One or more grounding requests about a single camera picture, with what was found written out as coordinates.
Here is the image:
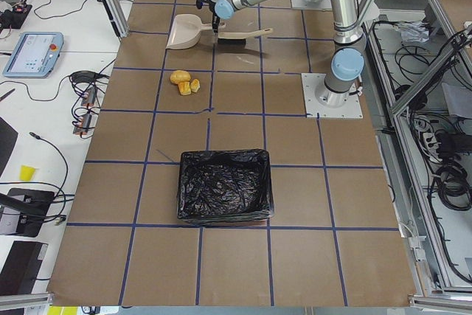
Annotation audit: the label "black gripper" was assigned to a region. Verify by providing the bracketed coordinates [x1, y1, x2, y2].
[209, 3, 221, 43]

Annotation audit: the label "beige hand brush black bristles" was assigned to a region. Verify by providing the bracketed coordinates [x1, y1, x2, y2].
[217, 28, 274, 44]

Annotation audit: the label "beige plastic dustpan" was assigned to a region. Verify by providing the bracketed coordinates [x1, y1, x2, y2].
[166, 14, 213, 49]

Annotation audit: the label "bin with black trash bag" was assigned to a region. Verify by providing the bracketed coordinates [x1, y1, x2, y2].
[176, 149, 274, 225]

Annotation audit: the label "small yellow sponge chunk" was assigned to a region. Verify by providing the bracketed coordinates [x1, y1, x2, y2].
[190, 78, 201, 93]

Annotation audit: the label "orange sponge chunk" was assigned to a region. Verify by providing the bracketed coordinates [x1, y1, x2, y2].
[178, 81, 192, 96]

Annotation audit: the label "near blue teach pendant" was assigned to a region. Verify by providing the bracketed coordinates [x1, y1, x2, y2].
[2, 32, 64, 78]

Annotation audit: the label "yellow paper cup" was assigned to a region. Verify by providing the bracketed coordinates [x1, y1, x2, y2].
[19, 165, 38, 182]

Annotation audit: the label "black box device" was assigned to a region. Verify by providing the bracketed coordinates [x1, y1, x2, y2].
[1, 188, 55, 238]

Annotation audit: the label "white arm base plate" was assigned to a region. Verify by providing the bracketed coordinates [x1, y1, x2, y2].
[291, 0, 332, 11]
[301, 73, 363, 120]

